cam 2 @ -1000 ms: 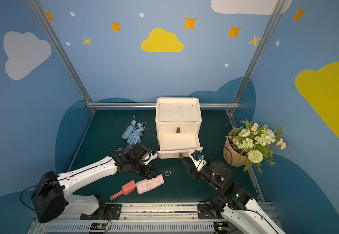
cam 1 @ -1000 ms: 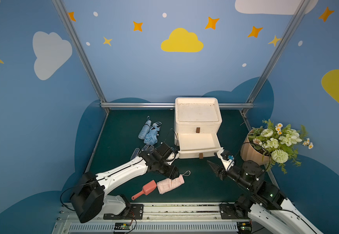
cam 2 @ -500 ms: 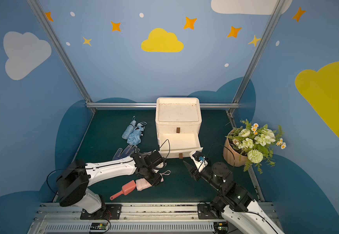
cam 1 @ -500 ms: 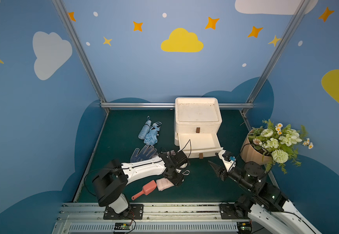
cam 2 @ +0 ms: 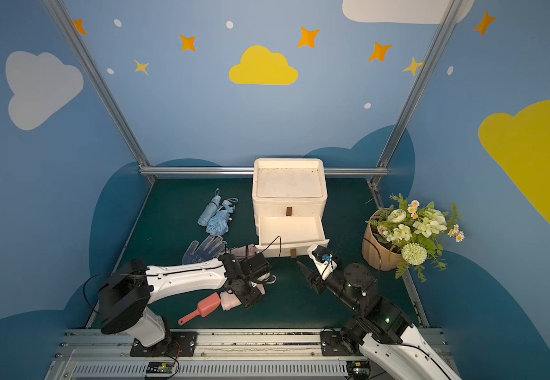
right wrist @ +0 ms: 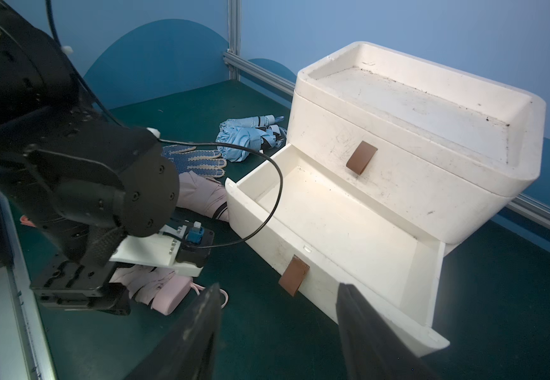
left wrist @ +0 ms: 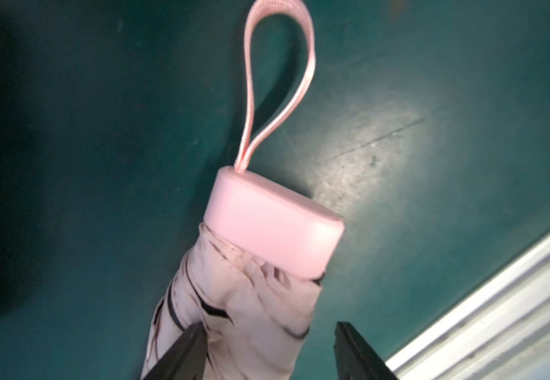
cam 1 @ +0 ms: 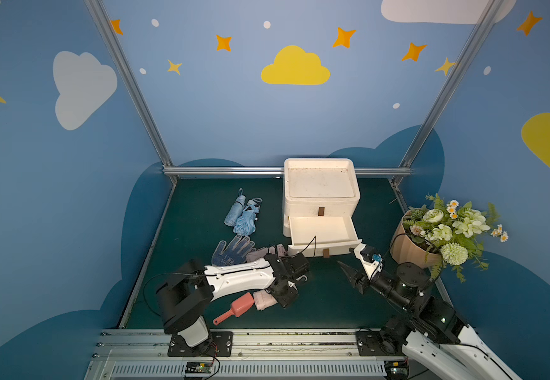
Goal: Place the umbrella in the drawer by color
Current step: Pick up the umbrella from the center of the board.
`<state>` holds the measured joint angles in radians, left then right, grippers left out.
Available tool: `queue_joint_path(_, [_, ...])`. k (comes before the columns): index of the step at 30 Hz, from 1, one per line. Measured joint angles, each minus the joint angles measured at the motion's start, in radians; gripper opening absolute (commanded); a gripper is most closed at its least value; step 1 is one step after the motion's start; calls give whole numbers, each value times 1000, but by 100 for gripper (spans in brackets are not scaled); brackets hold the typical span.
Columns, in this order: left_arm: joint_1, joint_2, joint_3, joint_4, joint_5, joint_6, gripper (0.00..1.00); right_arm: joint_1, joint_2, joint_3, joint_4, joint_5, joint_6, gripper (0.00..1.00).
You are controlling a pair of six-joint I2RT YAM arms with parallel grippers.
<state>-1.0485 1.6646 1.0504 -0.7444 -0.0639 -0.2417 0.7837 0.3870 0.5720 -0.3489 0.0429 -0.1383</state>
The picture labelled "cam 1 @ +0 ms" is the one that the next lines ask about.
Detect controller board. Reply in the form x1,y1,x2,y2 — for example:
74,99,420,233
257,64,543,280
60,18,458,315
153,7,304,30
384,361,409,380
184,362,213,376

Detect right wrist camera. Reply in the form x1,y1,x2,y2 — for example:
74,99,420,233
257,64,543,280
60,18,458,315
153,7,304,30
353,244,384,280

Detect aluminium frame post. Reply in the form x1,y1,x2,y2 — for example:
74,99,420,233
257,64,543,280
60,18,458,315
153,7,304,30
84,0,178,186
398,0,505,176

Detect horizontal aluminium frame bar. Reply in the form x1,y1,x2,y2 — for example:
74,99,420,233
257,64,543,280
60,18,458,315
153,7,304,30
163,166,412,177

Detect right aluminium frame post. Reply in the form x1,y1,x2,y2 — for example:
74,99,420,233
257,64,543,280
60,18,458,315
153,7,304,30
398,0,505,176

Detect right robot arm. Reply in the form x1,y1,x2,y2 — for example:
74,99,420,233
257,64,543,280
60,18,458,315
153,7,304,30
340,261,518,379

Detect blue dotted work glove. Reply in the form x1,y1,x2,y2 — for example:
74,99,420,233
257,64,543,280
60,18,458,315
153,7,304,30
211,234,255,267

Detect rolled light blue umbrella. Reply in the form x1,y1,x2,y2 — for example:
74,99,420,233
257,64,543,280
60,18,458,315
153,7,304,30
224,188,247,227

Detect pink plastic scoop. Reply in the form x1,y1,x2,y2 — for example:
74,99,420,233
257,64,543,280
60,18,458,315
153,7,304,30
213,293,254,326

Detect left controller board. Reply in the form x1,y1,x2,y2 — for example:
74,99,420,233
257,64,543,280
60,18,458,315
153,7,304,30
184,362,213,376

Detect white green artificial flowers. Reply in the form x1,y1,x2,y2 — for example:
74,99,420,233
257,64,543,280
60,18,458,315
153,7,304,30
403,194,509,283

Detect pink umbrella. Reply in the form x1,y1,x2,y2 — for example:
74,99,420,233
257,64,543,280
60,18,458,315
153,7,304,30
253,290,278,311
246,244,287,262

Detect loose light blue umbrella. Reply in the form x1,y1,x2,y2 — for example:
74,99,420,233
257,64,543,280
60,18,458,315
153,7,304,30
233,198,262,236

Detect white drawer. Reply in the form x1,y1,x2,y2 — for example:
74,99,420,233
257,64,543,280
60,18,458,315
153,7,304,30
288,216,362,258

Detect left aluminium frame post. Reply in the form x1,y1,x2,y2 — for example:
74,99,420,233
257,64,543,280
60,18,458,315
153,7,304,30
84,0,178,186

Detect right controller board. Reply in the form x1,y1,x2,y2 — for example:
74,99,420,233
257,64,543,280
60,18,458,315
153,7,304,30
384,361,409,380

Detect beige ribbed flower pot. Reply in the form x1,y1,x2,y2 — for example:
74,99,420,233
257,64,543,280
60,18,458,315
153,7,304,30
390,212,441,269

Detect white three-drawer cabinet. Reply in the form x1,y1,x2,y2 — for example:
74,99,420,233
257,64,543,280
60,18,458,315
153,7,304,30
282,158,360,238

